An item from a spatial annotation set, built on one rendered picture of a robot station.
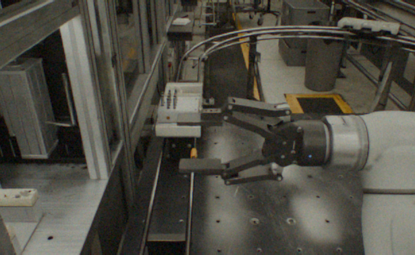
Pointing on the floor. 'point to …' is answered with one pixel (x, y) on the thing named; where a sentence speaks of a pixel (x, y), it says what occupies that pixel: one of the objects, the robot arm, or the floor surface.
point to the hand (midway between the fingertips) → (194, 143)
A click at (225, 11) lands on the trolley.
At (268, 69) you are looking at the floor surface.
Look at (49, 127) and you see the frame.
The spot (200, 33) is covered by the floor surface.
